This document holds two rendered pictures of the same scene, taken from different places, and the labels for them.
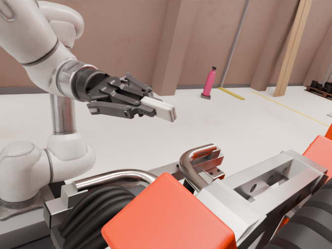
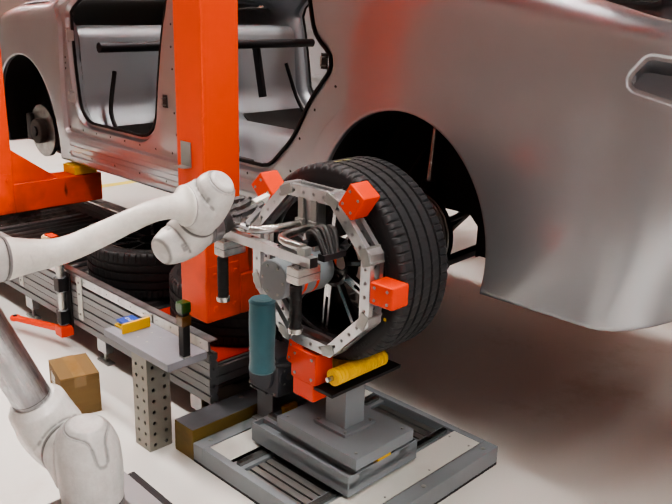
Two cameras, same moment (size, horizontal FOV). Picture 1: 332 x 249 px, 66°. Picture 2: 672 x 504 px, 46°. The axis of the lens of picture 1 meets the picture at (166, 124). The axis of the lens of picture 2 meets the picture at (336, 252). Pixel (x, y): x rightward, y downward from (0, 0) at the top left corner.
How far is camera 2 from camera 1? 2.32 m
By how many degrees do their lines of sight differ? 83
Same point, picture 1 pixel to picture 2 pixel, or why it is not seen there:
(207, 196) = (337, 194)
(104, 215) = (329, 230)
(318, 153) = (270, 181)
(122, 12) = not seen: outside the picture
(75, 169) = not seen: hidden behind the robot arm
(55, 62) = not seen: hidden behind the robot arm
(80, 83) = (229, 220)
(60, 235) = (328, 254)
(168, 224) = (364, 188)
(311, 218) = (354, 175)
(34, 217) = (132, 491)
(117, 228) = (364, 196)
